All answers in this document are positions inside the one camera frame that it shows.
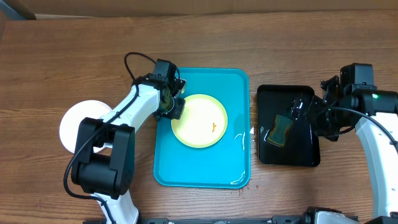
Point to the white plate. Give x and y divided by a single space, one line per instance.
71 120

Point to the teal plastic tray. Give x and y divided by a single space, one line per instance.
227 163

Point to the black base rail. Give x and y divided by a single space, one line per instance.
283 219

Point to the green yellow sponge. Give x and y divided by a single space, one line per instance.
280 130

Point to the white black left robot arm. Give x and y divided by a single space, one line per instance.
102 166

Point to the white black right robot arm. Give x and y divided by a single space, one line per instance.
353 102

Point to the light green plate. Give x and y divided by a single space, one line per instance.
203 122

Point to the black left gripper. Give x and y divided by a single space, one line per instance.
177 113

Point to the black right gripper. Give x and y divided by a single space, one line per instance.
331 133

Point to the dark object in corner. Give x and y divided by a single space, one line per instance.
16 10

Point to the black rectangular water tray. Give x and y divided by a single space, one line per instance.
302 146

